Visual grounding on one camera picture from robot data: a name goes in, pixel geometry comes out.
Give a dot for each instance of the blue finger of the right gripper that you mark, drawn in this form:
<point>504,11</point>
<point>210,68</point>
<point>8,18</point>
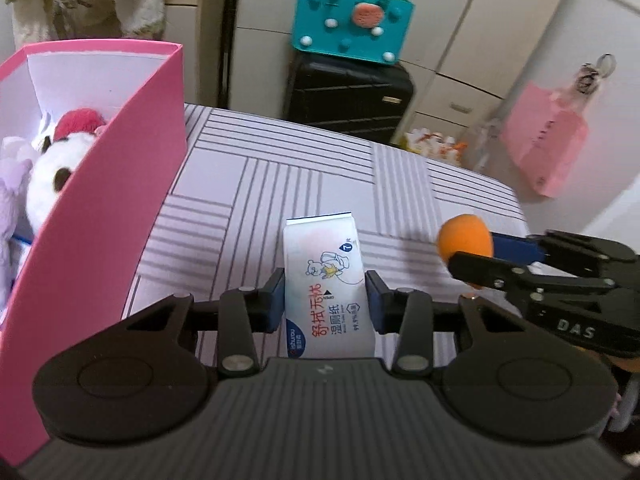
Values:
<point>518,250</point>

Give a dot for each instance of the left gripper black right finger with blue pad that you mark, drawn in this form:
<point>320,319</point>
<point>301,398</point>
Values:
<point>409,314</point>

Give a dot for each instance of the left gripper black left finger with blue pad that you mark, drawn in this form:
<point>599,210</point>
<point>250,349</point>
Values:
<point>241,313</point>

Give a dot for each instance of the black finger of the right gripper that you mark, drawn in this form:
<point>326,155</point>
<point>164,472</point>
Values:
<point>480,271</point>

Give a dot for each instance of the orange plush ball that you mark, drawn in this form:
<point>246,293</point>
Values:
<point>464,233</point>

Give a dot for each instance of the white wet wipes pack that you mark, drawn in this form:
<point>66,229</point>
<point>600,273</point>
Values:
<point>326,306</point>

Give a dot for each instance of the white brown plush dog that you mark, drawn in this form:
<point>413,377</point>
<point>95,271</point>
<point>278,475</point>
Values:
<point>57,163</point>

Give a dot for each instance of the pink fluffy plush ball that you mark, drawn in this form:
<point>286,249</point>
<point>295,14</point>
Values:
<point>85,120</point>

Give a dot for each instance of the purple plush toy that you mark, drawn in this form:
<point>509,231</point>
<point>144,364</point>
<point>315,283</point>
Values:
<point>17,157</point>

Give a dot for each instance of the blue wet wipes pack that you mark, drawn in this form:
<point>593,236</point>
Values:
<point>19,251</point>

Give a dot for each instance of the pink paper bag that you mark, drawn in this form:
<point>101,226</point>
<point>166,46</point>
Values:
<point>547,129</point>

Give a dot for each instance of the pink cardboard storage box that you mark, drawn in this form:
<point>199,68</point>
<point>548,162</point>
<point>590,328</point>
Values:
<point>76,278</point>

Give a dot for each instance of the black suitcase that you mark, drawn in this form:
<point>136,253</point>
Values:
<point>361,99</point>

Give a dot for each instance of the white wardrobe cabinet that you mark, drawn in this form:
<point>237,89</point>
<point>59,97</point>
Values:
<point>463,57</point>

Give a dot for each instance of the teal felt tote bag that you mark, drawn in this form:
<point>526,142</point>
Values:
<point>363,30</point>

